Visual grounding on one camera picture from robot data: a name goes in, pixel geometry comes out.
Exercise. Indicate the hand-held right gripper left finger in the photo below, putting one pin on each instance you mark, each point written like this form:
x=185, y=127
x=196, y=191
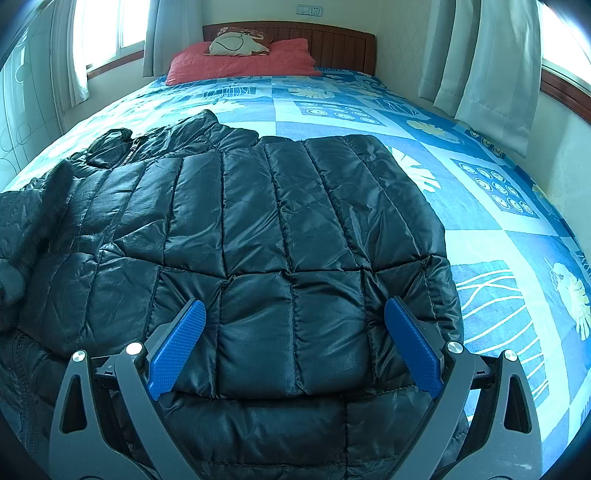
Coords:
x=178, y=347

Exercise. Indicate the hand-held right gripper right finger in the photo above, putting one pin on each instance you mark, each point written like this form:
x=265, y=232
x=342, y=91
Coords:
x=413, y=347

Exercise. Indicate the black puffer jacket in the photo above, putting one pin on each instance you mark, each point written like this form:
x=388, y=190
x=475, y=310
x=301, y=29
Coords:
x=258, y=221

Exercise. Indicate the blue patterned bed sheet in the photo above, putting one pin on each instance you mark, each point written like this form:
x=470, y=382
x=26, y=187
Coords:
x=485, y=240

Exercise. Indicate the frosted glass wardrobe door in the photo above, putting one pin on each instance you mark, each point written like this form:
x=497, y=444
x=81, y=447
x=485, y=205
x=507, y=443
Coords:
x=27, y=115

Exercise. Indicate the white curtain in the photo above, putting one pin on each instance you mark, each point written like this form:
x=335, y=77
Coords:
x=489, y=60
x=69, y=55
x=161, y=32

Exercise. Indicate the red pillow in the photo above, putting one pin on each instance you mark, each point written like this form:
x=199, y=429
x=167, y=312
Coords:
x=281, y=63

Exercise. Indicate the cream patterned cushion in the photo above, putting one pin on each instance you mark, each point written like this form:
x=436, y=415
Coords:
x=233, y=45

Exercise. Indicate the brown wooden headboard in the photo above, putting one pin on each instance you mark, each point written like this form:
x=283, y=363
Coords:
x=341, y=46

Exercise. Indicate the window with wooden sill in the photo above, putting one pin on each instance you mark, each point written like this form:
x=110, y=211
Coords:
x=111, y=27
x=565, y=69

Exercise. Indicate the white wall socket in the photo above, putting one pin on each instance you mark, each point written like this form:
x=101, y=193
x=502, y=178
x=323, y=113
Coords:
x=309, y=10

